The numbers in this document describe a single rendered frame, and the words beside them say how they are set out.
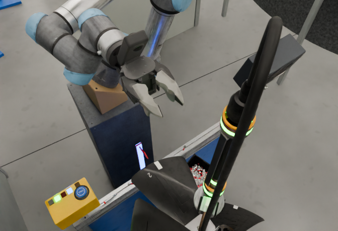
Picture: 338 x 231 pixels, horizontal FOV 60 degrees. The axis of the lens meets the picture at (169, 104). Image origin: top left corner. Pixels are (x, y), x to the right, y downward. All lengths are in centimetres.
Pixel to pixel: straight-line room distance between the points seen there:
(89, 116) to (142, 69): 80
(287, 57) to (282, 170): 129
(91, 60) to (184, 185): 52
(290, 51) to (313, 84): 170
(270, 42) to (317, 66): 302
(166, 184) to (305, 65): 242
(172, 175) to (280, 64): 66
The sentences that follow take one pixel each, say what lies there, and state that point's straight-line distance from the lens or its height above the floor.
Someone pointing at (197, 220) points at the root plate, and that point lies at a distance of 99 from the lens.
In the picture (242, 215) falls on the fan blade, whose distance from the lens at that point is 122.
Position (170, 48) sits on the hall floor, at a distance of 307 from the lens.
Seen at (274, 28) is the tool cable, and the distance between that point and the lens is 23.
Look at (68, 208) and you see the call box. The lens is 117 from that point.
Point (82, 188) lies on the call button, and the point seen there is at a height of 108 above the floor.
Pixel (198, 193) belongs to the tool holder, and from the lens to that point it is 72.
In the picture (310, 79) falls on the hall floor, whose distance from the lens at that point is 310.
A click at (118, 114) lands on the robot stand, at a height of 100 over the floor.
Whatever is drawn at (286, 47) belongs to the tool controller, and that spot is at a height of 124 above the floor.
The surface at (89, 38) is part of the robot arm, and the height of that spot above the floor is 165.
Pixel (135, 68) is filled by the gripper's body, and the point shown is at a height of 167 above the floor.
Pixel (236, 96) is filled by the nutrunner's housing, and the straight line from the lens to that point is 36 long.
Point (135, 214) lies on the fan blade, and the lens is 73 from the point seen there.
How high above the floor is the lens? 214
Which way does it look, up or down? 55 degrees down
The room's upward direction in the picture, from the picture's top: straight up
